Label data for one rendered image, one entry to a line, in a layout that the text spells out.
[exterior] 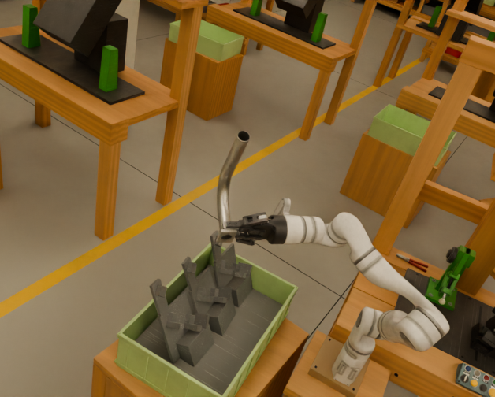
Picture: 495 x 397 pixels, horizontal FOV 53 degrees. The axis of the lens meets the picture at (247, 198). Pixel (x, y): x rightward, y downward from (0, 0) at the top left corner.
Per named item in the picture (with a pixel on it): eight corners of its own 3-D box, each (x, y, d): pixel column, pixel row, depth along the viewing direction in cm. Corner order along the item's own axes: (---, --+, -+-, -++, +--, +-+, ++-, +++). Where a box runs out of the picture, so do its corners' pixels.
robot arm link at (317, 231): (291, 226, 136) (303, 211, 129) (342, 227, 141) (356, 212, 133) (295, 250, 133) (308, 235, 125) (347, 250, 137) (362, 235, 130)
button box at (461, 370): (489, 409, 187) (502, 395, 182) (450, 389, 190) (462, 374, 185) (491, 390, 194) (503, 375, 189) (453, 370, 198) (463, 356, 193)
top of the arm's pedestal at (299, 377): (365, 443, 171) (369, 437, 168) (282, 393, 179) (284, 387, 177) (388, 376, 195) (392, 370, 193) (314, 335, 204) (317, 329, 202)
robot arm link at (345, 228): (350, 204, 132) (386, 245, 128) (336, 219, 139) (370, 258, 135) (333, 216, 128) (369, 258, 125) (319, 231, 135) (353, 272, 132)
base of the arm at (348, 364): (353, 388, 179) (370, 360, 169) (329, 376, 180) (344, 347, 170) (358, 369, 186) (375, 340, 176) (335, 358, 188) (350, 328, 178)
